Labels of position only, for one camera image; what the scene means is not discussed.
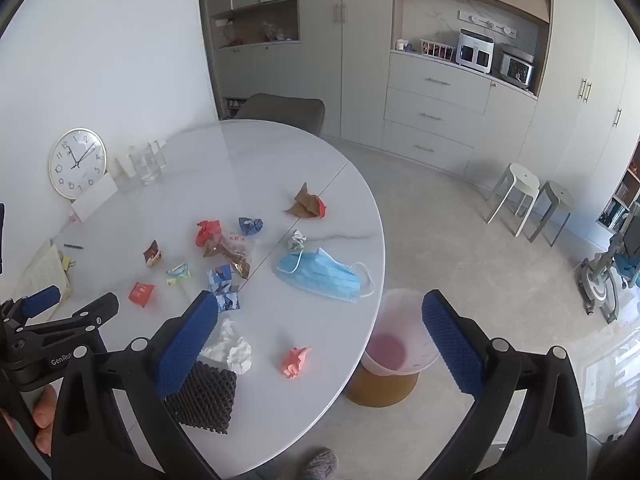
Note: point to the grey cabinet drawer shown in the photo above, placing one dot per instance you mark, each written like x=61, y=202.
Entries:
x=437, y=80
x=425, y=148
x=430, y=116

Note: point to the grey plastic stool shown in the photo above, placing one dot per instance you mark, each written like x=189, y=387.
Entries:
x=555, y=195

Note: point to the black foam mesh sleeve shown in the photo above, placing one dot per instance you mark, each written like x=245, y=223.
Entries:
x=207, y=395

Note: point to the red wrapper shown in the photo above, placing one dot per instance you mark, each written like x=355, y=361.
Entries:
x=207, y=232

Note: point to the clear drinking glass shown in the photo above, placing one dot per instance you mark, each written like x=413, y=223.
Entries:
x=158, y=152
x=146, y=170

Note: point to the pink paper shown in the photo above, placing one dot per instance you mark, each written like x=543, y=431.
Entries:
x=296, y=360

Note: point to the bookshelf with books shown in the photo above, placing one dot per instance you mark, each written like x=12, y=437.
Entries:
x=620, y=195

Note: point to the white plastic stool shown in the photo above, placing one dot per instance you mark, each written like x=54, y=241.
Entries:
x=517, y=180

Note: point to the yellow and blue wrapper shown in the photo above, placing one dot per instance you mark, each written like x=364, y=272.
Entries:
x=178, y=274

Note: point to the grey exercise machine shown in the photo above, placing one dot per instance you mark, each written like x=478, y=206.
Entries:
x=600, y=280

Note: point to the white tissue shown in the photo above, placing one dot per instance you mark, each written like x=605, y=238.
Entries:
x=234, y=349

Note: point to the silver countertop appliance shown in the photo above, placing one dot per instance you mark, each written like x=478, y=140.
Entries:
x=517, y=67

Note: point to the round yellow wooden stool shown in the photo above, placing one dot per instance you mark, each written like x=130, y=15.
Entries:
x=382, y=389

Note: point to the white waste bin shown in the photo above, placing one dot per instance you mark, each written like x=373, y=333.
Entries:
x=400, y=330

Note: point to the small white jar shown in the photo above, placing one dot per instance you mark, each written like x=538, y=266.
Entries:
x=401, y=44

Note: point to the small pink object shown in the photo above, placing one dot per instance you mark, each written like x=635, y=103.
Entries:
x=73, y=217

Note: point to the clear crumpled plastic bag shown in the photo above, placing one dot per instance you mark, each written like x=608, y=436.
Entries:
x=272, y=31

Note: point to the white countertop appliance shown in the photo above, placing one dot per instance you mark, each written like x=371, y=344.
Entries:
x=474, y=50

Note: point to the clear plastic snack wrapper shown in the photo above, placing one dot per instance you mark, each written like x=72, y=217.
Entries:
x=234, y=255

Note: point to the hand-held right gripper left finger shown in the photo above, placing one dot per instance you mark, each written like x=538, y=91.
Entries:
x=187, y=345

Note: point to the blue face mask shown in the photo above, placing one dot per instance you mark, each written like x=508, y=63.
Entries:
x=320, y=272

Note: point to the blue and white wrapper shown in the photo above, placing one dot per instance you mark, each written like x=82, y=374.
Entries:
x=223, y=285

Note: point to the black pen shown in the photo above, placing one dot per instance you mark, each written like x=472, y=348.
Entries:
x=72, y=246

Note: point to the yellow binder clips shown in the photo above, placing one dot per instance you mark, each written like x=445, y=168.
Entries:
x=66, y=262

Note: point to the grey knitted slipper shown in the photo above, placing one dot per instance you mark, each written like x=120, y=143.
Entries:
x=320, y=465

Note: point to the grey and white paper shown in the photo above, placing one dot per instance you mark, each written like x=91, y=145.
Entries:
x=296, y=241

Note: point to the white card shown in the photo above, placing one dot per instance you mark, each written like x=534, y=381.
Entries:
x=95, y=197

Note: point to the round white wall clock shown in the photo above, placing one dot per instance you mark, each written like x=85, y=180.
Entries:
x=77, y=162

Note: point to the brown and red paper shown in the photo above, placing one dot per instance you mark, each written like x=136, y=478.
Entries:
x=305, y=202

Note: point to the white wall hook rail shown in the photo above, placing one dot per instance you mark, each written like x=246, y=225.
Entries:
x=487, y=22

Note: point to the grey built-in cabinet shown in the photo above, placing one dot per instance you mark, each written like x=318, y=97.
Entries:
x=360, y=60

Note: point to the small brown candy wrapper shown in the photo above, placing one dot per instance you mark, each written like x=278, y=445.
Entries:
x=152, y=253

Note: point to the person's left hand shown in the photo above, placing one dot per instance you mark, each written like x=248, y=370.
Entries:
x=45, y=412

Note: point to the small white cup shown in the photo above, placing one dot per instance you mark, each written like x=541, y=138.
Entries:
x=125, y=165

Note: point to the small orange packet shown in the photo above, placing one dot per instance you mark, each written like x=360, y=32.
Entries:
x=141, y=294

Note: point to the grey upholstered chair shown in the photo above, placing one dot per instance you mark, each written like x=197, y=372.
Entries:
x=285, y=110

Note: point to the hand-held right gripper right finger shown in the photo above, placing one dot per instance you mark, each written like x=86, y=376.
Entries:
x=450, y=345

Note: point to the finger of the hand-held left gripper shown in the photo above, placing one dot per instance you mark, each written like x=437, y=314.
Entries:
x=42, y=300
x=95, y=310

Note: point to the dark blue wrapper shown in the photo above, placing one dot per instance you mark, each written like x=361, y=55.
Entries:
x=250, y=225

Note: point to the open paper notebook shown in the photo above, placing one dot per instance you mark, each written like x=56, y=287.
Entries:
x=47, y=270

